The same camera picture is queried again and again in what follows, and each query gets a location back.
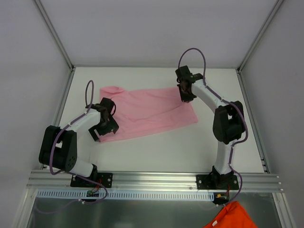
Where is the aluminium frame post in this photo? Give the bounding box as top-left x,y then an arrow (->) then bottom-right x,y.
32,0 -> 74,71
237,0 -> 285,72

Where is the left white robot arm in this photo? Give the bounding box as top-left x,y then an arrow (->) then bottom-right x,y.
38,97 -> 119,188

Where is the purple cable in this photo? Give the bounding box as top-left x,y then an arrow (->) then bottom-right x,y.
178,48 -> 249,202
48,80 -> 108,205

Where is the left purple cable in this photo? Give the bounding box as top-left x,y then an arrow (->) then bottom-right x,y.
48,80 -> 108,205

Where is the left aluminium frame post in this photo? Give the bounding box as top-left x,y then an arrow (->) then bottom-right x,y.
32,0 -> 74,71

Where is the pink t shirt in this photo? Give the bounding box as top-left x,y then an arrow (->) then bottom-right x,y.
100,86 -> 198,143

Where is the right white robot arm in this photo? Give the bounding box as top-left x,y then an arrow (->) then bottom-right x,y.
175,66 -> 248,190

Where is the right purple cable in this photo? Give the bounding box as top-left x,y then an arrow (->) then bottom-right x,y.
178,48 -> 249,202

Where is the right aluminium frame post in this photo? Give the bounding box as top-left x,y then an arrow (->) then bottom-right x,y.
237,0 -> 285,72

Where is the aluminium mounting rail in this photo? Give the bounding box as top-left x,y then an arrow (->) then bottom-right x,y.
26,170 -> 284,192

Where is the orange t shirt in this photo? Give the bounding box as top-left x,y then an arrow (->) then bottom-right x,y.
204,201 -> 257,228

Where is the slotted cable duct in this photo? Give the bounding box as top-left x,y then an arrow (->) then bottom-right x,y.
36,189 -> 214,201

